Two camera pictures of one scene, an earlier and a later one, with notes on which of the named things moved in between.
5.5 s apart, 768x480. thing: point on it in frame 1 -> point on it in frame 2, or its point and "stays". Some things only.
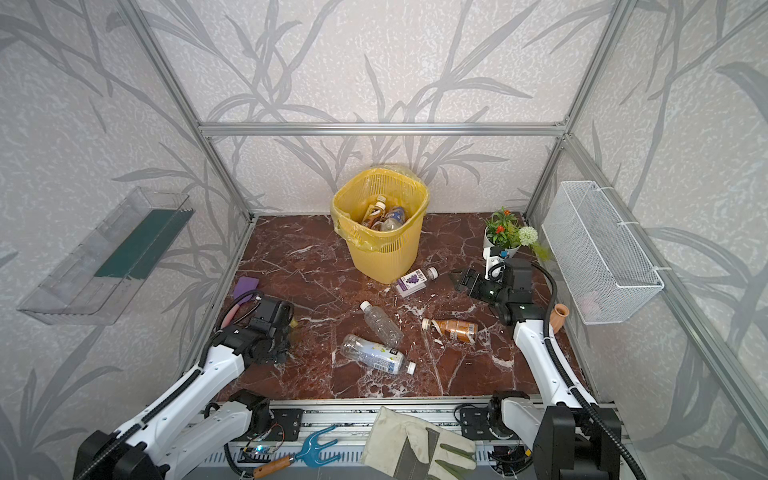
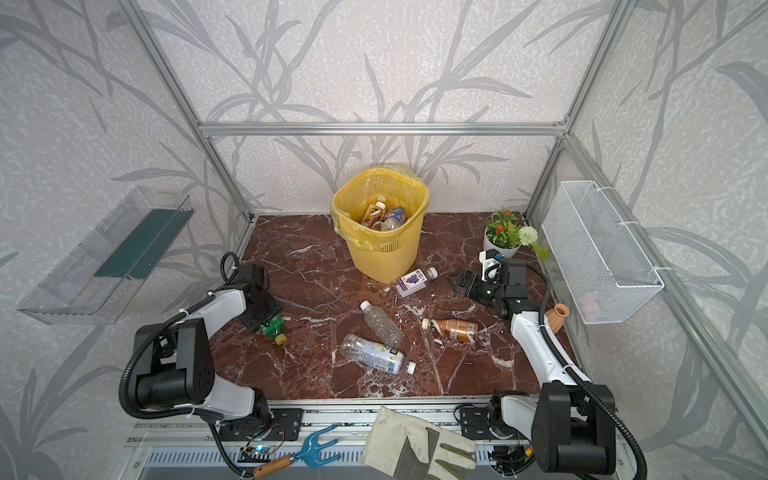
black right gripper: [475, 283] stays
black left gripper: [280, 335] -> [262, 315]
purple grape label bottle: [416, 280] stays
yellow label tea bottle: [375, 212] stays
